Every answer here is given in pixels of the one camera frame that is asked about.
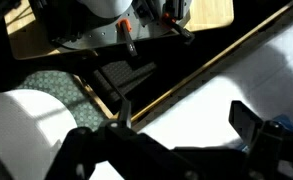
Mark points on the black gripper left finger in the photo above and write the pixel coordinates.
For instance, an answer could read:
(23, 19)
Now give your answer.
(125, 113)

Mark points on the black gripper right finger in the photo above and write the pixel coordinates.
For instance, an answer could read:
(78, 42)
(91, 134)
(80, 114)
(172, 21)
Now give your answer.
(244, 118)

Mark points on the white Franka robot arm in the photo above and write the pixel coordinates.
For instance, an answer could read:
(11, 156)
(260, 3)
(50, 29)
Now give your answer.
(17, 133)

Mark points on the mattress with white sheet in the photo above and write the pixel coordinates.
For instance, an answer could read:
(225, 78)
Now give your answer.
(219, 110)

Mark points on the wooden chair with dotted cushion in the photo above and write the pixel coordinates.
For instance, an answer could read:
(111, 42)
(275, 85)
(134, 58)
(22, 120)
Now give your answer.
(71, 93)

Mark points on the orange and black clamp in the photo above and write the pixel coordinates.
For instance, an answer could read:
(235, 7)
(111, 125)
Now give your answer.
(127, 35)
(179, 28)

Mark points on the grey robot mounting plate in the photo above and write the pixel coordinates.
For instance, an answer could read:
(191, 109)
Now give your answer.
(99, 30)

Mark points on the wooden robot stand top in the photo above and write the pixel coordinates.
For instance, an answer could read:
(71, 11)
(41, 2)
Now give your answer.
(209, 15)

